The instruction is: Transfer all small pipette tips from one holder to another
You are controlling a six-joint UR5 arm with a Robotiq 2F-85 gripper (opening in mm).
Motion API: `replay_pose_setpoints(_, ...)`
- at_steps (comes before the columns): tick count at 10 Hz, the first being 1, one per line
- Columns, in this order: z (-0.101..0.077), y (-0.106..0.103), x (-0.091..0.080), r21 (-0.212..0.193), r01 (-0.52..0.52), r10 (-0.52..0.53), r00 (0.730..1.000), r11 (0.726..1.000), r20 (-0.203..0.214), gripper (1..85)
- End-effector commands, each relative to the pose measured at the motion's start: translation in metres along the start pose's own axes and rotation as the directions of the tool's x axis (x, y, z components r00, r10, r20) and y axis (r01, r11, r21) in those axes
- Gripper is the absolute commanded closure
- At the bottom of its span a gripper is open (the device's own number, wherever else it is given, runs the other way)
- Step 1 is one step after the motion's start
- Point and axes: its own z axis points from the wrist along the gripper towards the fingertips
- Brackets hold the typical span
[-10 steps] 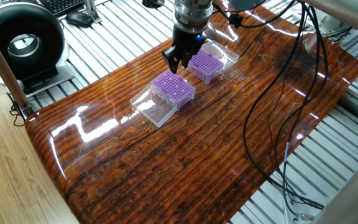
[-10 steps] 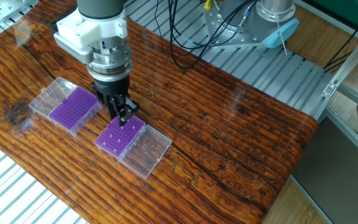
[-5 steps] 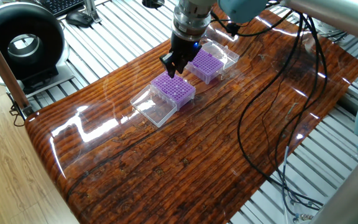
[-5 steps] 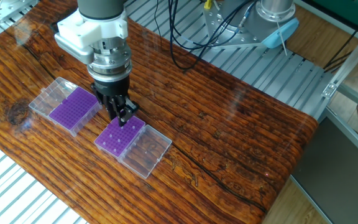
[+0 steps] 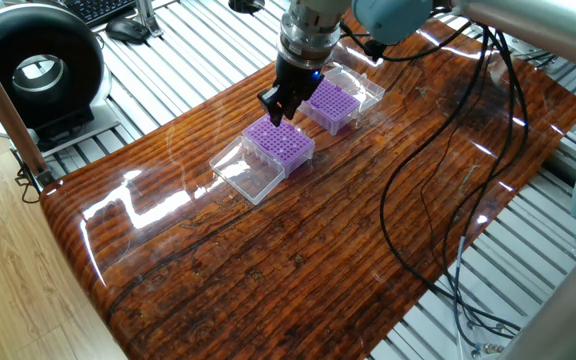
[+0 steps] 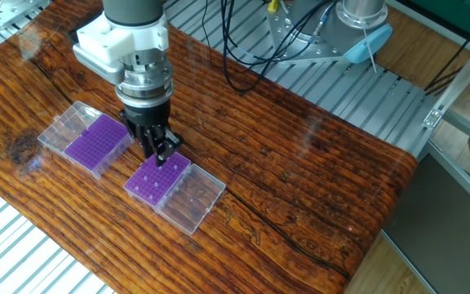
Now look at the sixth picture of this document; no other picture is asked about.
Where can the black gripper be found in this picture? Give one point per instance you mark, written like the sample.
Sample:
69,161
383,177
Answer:
148,118

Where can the purple pipette tip holder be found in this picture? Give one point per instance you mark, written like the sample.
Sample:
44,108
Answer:
96,145
157,186

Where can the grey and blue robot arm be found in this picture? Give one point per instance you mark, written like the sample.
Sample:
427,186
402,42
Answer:
133,10

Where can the white wrist adapter housing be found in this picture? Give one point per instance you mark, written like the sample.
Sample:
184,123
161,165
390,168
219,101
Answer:
96,45

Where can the glossy wood grain mat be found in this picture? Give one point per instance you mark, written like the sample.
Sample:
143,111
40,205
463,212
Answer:
284,180

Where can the silver robot mounting plate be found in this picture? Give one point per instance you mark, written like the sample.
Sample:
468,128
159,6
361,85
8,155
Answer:
300,49

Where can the yellow connector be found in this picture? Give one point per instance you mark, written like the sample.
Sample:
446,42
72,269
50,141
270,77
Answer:
273,5

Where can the light blue plastic piece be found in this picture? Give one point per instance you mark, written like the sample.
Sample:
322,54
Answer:
365,45

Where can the thin white rod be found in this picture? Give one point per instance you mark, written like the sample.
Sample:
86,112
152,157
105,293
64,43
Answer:
374,57

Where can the green board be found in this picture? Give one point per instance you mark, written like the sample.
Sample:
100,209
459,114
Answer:
463,16

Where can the silver corner bracket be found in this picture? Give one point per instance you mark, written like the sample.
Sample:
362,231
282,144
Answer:
432,118

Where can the aluminium frame profile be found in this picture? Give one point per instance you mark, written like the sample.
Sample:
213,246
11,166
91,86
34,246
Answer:
463,86

